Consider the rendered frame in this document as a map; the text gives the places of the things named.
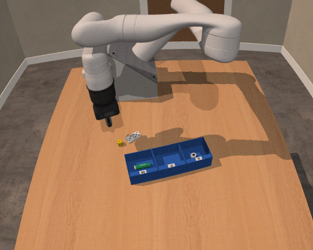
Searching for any yellow die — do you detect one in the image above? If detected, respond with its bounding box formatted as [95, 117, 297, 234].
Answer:
[117, 139, 123, 146]

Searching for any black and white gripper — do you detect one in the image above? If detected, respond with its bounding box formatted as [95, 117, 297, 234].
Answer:
[82, 63, 119, 125]

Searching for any blue three-compartment bin rack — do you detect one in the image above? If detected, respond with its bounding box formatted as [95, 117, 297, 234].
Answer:
[125, 137, 213, 185]

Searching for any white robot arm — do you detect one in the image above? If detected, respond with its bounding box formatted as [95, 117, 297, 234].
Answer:
[71, 0, 242, 75]

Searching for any green battery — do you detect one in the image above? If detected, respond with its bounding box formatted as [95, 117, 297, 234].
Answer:
[134, 162, 151, 170]

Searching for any white domino tile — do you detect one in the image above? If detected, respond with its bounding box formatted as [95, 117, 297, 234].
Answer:
[125, 131, 141, 143]

